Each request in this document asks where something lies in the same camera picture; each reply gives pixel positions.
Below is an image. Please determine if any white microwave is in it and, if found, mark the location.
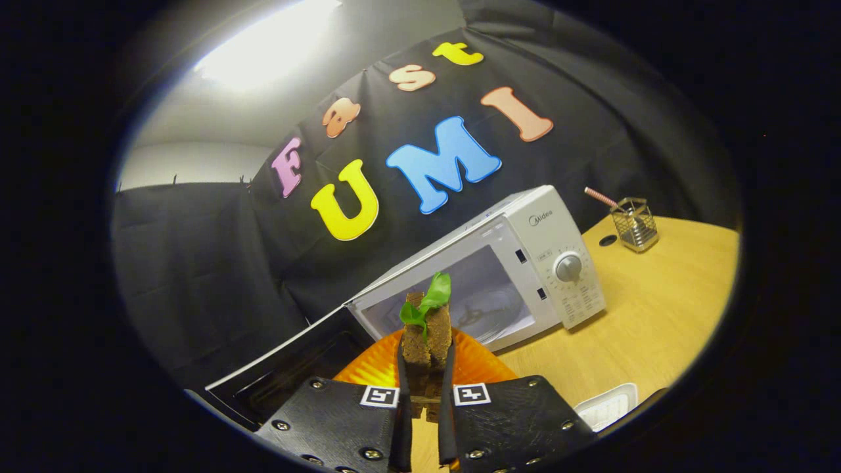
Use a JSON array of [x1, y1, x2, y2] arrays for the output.
[[205, 185, 607, 431]]

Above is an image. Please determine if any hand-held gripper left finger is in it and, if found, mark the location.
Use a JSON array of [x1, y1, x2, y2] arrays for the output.
[[255, 328, 413, 473]]

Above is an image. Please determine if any brown bread lettuce sandwich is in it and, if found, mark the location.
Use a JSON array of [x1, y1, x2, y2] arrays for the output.
[[399, 272, 454, 422]]

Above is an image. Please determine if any wire mesh holder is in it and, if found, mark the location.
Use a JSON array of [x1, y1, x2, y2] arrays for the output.
[[610, 197, 660, 254]]

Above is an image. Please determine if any glass microwave turntable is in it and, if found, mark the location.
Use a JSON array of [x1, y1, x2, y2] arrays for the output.
[[457, 299, 526, 332]]

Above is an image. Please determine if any white ridged tray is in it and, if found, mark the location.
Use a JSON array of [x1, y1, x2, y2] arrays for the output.
[[575, 383, 639, 432]]

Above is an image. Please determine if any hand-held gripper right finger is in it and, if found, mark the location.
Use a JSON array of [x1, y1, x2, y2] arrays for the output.
[[438, 328, 595, 473]]

